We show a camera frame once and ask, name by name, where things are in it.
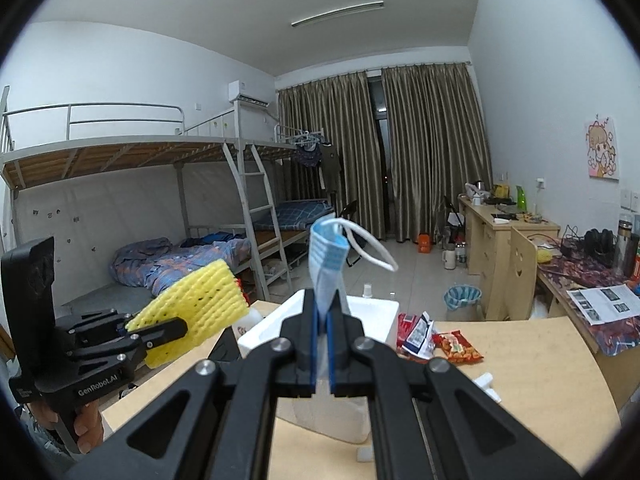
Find red snack packet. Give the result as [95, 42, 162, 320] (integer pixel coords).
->
[433, 330, 484, 364]

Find black folding chair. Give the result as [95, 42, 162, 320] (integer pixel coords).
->
[328, 199, 367, 269]

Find wooden smiley-face chair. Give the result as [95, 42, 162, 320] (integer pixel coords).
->
[503, 228, 537, 321]

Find anime girl wall poster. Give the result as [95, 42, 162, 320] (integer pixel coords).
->
[585, 116, 620, 180]

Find blue surgical face mask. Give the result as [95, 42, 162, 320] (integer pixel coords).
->
[308, 217, 399, 380]

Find brown striped curtains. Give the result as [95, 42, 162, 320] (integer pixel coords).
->
[277, 63, 492, 242]

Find light wooden desk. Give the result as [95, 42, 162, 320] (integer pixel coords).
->
[458, 195, 560, 321]

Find person's left hand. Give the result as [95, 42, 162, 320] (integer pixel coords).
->
[27, 400, 104, 454]

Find printed paper sheet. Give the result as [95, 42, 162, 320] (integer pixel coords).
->
[567, 284, 640, 326]

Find black smartphone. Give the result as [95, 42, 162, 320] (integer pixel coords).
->
[208, 326, 242, 363]

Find white styrofoam box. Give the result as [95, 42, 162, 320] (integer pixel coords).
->
[238, 289, 399, 444]

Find ceiling tube light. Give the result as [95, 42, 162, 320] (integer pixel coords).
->
[290, 0, 385, 28]

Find white mug on floor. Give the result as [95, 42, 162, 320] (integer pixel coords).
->
[442, 249, 457, 270]

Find blue patterned quilt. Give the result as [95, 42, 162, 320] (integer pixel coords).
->
[108, 237, 252, 297]

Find yellow foam fruit net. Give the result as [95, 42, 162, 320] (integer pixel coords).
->
[126, 259, 250, 368]

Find white air conditioner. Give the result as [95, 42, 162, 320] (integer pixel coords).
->
[228, 80, 269, 108]

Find white metal bunk bed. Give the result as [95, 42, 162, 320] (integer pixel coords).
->
[0, 84, 336, 306]

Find black headphones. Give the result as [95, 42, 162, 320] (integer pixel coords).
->
[584, 229, 615, 269]

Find blue-lined waste bin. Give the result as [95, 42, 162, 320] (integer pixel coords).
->
[442, 285, 483, 322]

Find white tissue packets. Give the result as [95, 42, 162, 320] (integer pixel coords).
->
[473, 372, 501, 403]

